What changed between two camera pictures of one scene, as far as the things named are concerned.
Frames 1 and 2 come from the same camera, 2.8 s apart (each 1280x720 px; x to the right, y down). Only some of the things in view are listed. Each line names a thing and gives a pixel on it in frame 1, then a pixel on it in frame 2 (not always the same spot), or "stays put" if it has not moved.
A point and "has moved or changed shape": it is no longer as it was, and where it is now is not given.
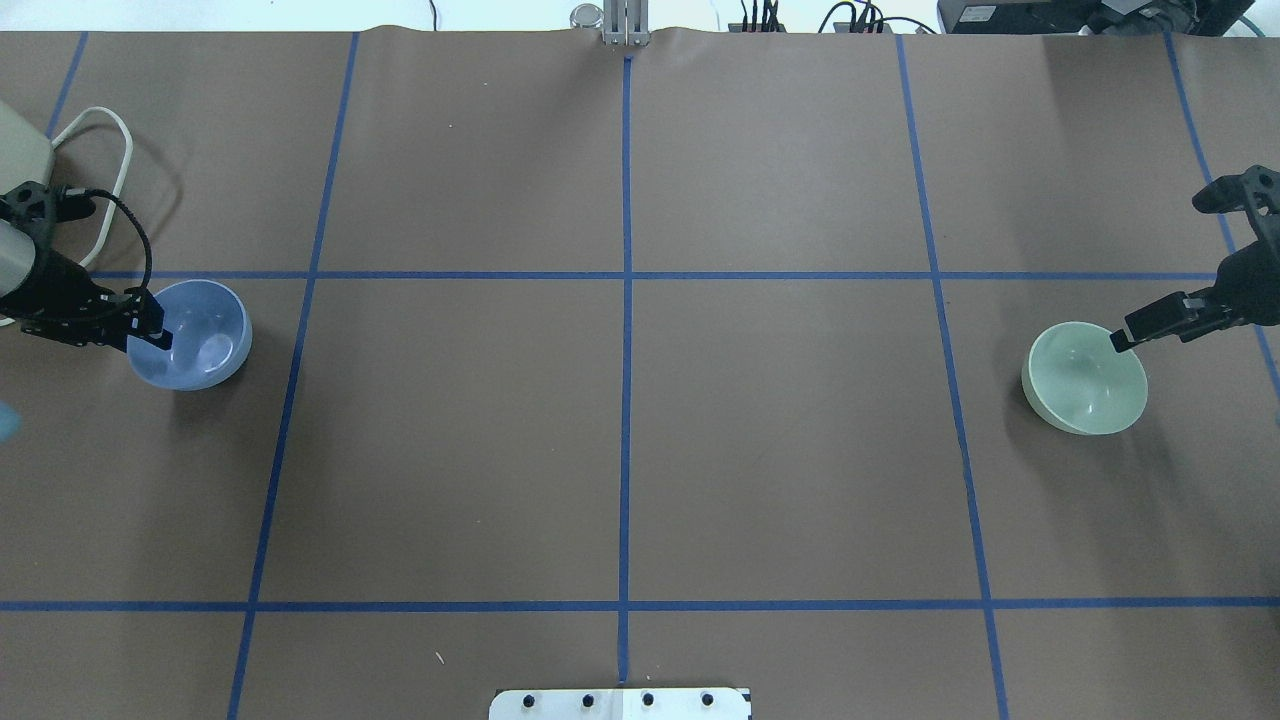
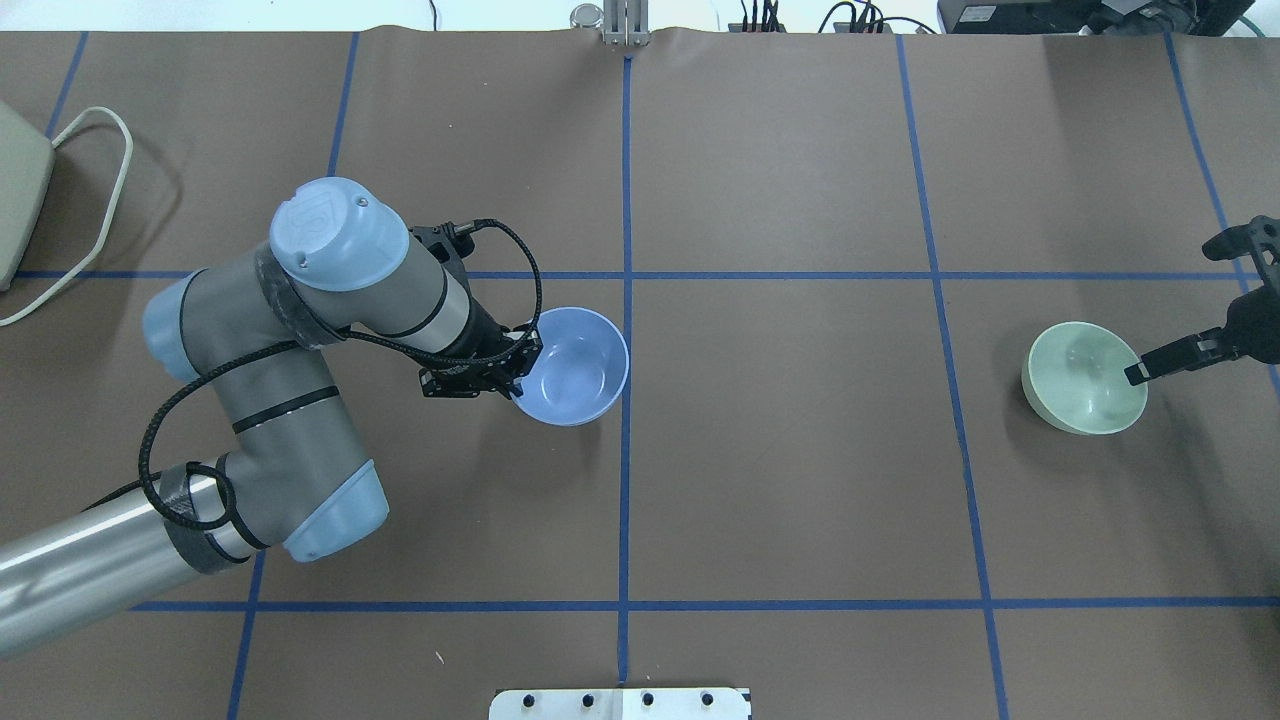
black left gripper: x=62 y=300 to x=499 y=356
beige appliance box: x=26 y=153 stays put
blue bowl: x=212 y=333 has moved or changed shape
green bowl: x=1078 y=383 stays put
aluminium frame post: x=626 y=23 stays put
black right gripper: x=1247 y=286 to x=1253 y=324
